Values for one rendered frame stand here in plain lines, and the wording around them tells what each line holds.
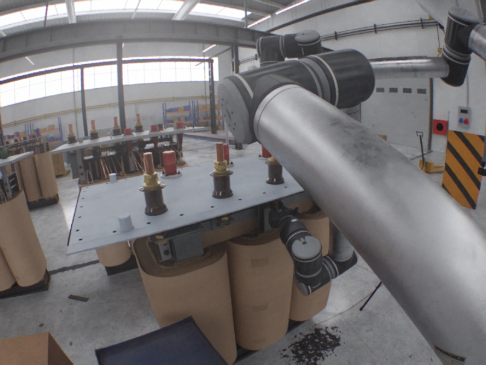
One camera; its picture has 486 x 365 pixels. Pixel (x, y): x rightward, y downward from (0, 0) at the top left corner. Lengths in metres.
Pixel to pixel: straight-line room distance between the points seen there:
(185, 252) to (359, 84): 0.84
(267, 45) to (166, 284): 1.06
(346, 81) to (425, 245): 0.41
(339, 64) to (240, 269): 1.02
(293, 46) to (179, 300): 1.14
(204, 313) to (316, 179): 0.99
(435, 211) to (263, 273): 1.08
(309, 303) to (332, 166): 1.58
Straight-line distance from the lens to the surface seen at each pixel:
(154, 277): 1.04
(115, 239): 0.75
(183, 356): 0.98
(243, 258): 1.20
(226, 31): 10.55
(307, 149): 0.32
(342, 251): 0.94
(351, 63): 0.59
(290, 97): 0.39
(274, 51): 1.03
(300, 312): 1.87
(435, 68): 1.25
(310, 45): 0.99
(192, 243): 1.00
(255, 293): 1.34
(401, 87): 14.71
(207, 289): 1.11
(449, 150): 5.63
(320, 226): 1.45
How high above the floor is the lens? 1.68
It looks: 17 degrees down
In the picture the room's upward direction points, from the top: 3 degrees counter-clockwise
